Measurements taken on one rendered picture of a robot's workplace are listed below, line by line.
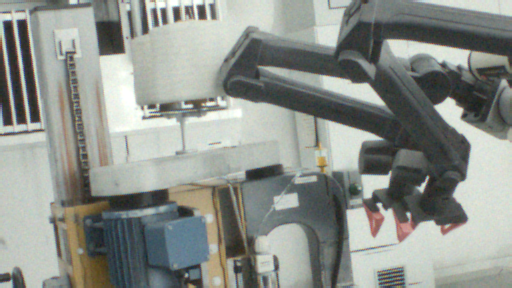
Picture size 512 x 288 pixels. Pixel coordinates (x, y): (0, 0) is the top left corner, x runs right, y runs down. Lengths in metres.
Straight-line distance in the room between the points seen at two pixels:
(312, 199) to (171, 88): 0.46
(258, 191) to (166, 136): 2.76
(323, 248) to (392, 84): 0.76
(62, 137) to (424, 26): 0.98
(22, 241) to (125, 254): 2.91
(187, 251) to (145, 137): 3.04
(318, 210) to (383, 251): 3.86
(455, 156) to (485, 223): 5.32
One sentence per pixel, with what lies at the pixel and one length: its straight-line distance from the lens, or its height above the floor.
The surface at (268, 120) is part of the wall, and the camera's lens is 6.68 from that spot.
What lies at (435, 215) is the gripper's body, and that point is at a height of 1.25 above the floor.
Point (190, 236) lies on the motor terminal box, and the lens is 2.15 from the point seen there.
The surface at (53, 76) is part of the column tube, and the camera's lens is 2.40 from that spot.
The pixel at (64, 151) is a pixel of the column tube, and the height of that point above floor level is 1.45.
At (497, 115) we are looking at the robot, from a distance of 2.25.
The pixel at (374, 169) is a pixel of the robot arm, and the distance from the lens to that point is 2.26.
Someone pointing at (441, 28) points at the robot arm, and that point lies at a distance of 1.69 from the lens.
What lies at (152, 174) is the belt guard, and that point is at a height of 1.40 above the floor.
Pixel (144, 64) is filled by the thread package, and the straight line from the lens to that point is 2.48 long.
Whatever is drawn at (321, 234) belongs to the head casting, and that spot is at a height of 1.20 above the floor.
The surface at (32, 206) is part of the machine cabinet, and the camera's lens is 5.09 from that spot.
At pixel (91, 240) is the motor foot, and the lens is 2.36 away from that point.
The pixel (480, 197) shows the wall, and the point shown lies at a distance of 7.28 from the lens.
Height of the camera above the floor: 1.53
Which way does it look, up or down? 4 degrees down
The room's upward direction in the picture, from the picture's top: 7 degrees counter-clockwise
